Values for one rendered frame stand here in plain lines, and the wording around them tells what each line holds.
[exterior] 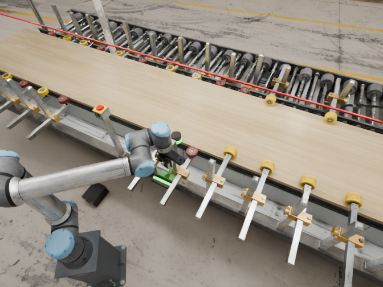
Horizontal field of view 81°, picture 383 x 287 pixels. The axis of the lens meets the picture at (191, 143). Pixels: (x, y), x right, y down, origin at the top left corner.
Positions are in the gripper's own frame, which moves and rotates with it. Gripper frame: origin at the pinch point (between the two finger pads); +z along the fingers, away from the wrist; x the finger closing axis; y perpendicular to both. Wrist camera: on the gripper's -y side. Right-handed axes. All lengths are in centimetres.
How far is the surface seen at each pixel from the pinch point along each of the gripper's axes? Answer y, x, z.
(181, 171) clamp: -2.7, -7.0, 14.3
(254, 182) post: -47.8, -5.5, -12.5
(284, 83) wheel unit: -44, -114, 5
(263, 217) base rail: -62, -8, 30
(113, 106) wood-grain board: 76, -35, 13
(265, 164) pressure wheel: -51, -29, 3
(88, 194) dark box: 92, 21, 91
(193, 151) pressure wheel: -3.5, -23.5, 11.1
